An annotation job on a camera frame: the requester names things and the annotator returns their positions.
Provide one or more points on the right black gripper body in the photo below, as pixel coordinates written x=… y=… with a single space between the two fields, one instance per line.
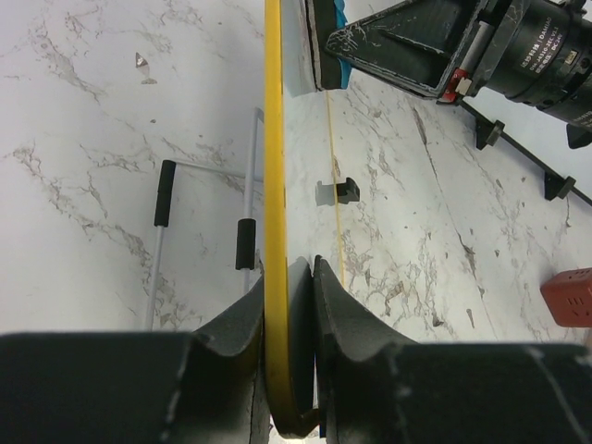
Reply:
x=473 y=36

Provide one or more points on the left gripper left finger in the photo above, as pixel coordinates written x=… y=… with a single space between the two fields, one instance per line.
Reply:
x=137 y=387

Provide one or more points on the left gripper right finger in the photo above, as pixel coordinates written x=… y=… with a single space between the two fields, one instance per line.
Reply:
x=377 y=386

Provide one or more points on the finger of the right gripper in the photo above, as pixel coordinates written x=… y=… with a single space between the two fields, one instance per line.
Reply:
x=409 y=61
x=419 y=16

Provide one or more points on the yellow framed small whiteboard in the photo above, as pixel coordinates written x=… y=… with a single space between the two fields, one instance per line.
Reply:
x=300 y=222

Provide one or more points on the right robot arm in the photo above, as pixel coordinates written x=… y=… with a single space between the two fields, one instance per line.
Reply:
x=535 y=53

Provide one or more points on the red power cube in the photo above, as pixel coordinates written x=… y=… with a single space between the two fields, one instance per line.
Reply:
x=568 y=297

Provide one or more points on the large whiteboard wire stand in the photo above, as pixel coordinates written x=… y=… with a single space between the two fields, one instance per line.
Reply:
x=488 y=133

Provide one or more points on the small whiteboard wire stand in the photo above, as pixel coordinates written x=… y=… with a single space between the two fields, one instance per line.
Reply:
x=210 y=234

